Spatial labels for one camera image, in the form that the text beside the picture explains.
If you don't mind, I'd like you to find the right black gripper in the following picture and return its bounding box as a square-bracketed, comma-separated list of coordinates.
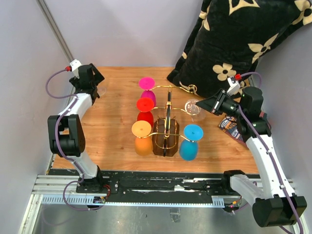
[195, 88, 245, 119]

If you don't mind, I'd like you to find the clear wine glass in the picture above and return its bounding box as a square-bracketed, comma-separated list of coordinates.
[97, 86, 107, 97]
[184, 98, 206, 122]

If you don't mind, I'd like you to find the clear wine glass front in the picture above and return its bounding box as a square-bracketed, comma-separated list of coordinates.
[184, 98, 206, 122]

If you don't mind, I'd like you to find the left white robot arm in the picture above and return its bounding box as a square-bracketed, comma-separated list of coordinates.
[47, 59, 104, 193]

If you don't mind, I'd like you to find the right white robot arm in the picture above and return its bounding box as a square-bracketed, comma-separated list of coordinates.
[196, 87, 307, 233]

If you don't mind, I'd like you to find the pink wine glass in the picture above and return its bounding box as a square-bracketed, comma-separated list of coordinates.
[138, 77, 156, 106]

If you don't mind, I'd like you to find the blue wine glass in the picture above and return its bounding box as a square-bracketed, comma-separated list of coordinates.
[179, 124, 204, 161]

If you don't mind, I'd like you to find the red wine glass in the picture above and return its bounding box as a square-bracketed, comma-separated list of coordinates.
[136, 97, 154, 128]

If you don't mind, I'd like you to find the orange wine glass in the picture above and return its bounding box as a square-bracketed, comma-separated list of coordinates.
[131, 120, 153, 156]

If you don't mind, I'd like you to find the printed cloth bag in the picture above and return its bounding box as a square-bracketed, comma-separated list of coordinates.
[218, 115, 247, 147]

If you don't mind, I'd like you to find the black floral blanket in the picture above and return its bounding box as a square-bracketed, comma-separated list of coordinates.
[167, 0, 312, 98]

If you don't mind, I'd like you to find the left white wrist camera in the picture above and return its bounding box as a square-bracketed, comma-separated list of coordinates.
[65, 59, 82, 78]

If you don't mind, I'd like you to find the gold wire glass rack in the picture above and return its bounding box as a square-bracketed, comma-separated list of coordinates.
[149, 85, 186, 157]

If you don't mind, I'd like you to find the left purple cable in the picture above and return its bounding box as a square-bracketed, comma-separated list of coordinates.
[45, 68, 105, 212]

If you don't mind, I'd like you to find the aluminium corner post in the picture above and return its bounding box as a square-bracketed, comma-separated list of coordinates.
[36, 0, 74, 62]

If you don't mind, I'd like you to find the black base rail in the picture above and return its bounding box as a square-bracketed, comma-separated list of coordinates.
[76, 171, 240, 206]

